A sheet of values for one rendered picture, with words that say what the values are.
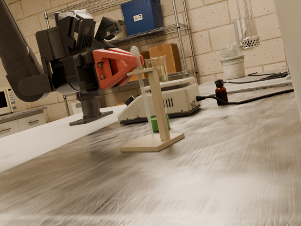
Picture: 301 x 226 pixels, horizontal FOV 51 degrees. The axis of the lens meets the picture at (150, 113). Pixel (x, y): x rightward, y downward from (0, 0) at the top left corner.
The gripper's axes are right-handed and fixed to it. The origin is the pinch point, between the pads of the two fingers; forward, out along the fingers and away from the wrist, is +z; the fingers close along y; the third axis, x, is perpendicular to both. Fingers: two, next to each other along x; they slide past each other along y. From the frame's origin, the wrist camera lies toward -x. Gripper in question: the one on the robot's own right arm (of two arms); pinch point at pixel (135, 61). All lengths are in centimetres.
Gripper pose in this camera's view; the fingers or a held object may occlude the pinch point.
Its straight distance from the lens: 51.5
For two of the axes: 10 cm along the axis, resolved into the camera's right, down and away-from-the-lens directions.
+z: 7.7, -0.9, -6.3
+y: 6.0, -2.3, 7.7
